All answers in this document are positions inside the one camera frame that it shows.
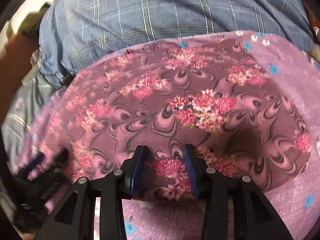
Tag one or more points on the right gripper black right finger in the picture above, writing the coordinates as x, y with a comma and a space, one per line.
254, 217

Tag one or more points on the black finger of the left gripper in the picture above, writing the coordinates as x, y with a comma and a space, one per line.
32, 164
59, 162

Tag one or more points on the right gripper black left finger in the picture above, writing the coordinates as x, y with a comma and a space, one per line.
73, 216

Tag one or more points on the maroon floral small garment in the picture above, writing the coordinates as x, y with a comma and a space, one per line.
214, 96

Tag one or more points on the purple floral bed sheet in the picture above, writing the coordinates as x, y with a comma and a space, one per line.
296, 200

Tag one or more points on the grey star pillow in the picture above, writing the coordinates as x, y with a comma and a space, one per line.
26, 123

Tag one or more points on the olive green cloth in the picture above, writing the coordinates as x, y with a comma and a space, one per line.
26, 24

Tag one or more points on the blue plaid quilt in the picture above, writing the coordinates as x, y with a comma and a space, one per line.
76, 33

